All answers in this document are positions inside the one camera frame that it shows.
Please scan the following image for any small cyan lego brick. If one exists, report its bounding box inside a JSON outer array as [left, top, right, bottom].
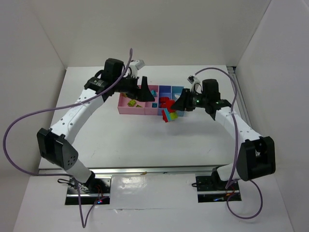
[[151, 90, 157, 97]]

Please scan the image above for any long green lego brick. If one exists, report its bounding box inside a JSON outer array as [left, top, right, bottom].
[[127, 100, 137, 107]]

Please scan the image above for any multicolour lego stack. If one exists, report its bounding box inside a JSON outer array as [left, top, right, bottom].
[[161, 100, 178, 123]]

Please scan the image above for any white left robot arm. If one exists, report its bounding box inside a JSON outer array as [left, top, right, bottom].
[[37, 58, 155, 191]]

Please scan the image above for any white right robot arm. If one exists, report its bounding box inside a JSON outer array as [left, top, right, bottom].
[[171, 79, 276, 185]]

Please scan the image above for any narrow pink container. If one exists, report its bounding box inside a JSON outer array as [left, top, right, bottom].
[[144, 85, 159, 116]]

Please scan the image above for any light blue container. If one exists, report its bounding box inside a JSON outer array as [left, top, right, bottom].
[[171, 86, 184, 116]]

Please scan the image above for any dark blue container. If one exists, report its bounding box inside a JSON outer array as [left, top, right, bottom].
[[158, 85, 172, 116]]

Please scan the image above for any large pink container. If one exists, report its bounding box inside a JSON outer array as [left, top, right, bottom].
[[117, 93, 146, 115]]

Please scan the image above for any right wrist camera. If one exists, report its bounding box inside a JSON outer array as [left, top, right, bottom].
[[187, 75, 201, 92]]

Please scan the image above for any aluminium side rail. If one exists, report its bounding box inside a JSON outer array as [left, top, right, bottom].
[[227, 66, 256, 140]]

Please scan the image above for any aluminium front rail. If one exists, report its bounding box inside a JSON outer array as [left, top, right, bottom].
[[37, 164, 249, 176]]

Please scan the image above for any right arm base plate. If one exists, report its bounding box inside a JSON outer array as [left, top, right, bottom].
[[191, 176, 242, 203]]

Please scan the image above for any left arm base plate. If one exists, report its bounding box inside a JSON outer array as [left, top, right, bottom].
[[63, 176, 112, 205]]

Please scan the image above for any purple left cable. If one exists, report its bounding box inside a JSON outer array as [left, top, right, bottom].
[[2, 47, 134, 228]]

